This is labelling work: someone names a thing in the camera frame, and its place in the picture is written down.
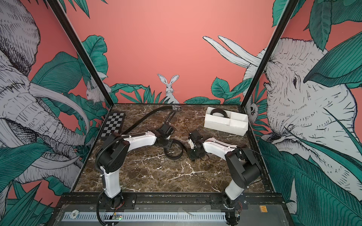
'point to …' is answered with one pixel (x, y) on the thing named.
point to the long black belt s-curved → (220, 110)
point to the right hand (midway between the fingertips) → (190, 154)
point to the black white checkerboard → (113, 124)
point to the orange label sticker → (263, 208)
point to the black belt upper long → (173, 108)
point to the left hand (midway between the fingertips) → (169, 143)
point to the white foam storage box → (236, 123)
